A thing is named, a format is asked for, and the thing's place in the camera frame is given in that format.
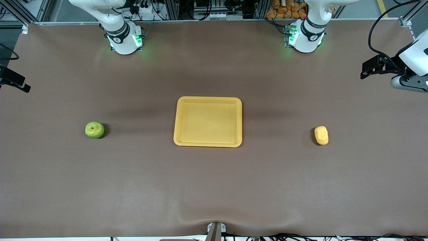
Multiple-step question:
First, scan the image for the yellow potato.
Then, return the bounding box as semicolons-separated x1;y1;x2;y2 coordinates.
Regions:
314;126;329;146

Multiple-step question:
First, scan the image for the green apple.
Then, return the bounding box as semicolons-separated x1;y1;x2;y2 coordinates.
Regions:
85;121;105;139

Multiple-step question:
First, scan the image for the yellow plastic tray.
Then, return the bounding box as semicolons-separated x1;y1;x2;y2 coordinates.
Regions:
173;96;242;148

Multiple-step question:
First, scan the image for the orange bread pile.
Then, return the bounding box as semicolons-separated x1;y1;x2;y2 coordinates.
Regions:
266;0;308;19

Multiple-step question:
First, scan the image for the white power strip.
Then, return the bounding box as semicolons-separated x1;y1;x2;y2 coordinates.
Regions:
138;5;158;21

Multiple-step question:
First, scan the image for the brown table mat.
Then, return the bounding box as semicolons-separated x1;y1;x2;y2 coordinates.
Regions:
0;20;428;239

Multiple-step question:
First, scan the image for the metal table clamp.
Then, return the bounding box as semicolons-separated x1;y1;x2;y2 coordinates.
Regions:
207;222;226;241

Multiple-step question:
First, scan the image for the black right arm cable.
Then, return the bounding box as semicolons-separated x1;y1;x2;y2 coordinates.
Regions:
0;43;20;61

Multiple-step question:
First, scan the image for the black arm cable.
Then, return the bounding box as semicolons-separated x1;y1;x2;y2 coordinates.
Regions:
368;0;422;67
0;43;20;61

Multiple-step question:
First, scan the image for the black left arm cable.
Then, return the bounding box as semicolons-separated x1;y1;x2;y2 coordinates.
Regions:
368;0;422;67

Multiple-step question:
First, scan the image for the aluminium table frame rail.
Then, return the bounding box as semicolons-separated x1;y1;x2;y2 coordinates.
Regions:
22;17;412;27

